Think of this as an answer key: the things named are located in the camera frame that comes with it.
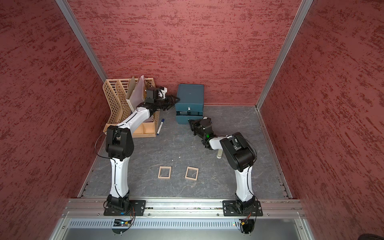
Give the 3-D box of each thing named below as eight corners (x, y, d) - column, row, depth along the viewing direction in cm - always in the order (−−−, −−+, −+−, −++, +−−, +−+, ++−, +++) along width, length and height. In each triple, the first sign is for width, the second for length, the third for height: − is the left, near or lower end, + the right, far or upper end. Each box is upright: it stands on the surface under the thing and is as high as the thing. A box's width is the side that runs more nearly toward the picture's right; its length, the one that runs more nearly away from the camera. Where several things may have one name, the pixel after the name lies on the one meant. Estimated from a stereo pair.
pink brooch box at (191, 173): (184, 178, 86) (184, 177, 84) (186, 167, 90) (186, 165, 89) (197, 180, 85) (197, 179, 84) (199, 169, 90) (199, 167, 88)
